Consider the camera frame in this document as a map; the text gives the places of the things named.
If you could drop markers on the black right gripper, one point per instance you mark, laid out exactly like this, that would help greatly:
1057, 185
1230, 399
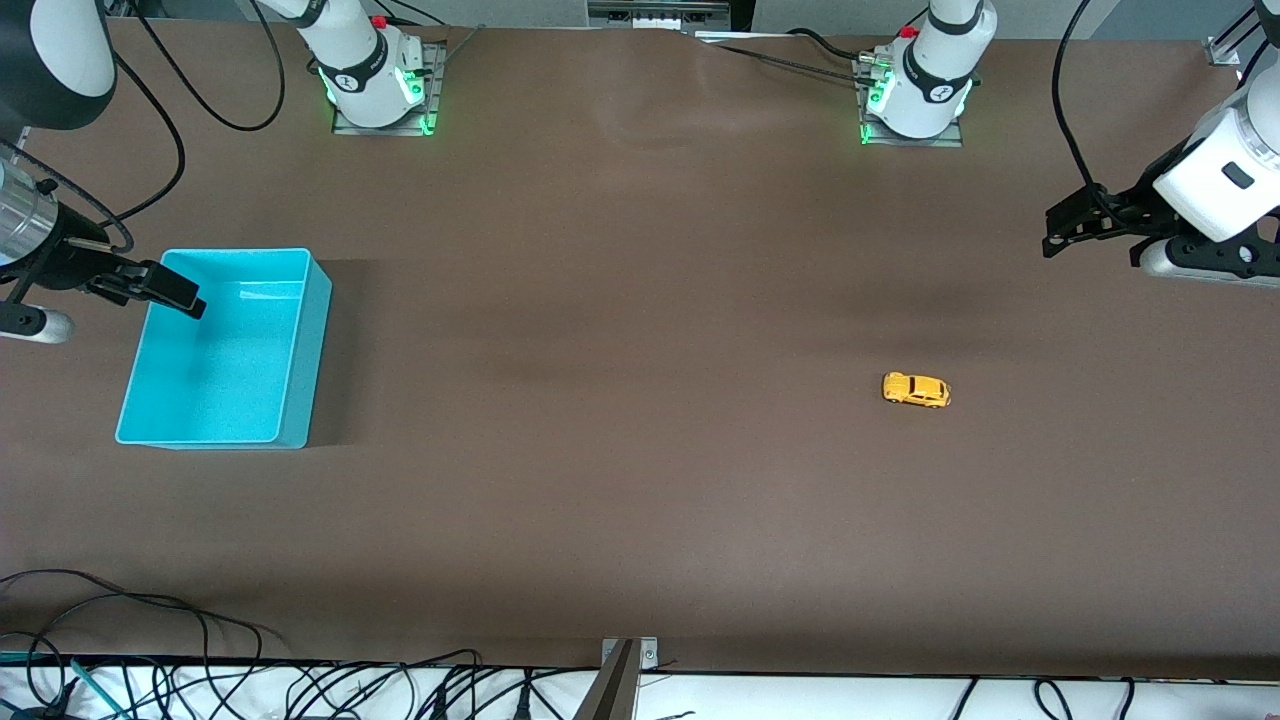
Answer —
66, 260

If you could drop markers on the turquoise plastic bin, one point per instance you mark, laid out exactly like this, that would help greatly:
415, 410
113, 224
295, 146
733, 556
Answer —
230, 380

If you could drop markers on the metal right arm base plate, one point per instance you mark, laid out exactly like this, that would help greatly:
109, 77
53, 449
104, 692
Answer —
437, 90

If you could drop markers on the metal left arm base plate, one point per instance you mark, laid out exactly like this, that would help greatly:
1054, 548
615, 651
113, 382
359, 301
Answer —
950, 140

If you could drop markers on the grey power strip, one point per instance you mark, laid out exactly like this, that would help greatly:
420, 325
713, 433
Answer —
660, 12

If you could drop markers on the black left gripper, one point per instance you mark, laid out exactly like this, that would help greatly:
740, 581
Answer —
1127, 212

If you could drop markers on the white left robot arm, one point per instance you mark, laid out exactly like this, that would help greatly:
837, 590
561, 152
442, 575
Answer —
935, 80

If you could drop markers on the small aluminium bracket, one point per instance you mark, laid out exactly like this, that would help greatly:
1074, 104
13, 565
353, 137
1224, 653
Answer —
1225, 52

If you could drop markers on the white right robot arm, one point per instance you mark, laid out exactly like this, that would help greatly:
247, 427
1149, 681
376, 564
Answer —
350, 50

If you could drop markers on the white flat strip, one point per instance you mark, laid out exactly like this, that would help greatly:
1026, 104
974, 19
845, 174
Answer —
740, 37

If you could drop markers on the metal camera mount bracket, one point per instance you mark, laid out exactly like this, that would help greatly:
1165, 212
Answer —
630, 655

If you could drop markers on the yellow beetle toy car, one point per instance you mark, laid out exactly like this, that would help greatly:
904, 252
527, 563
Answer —
915, 390

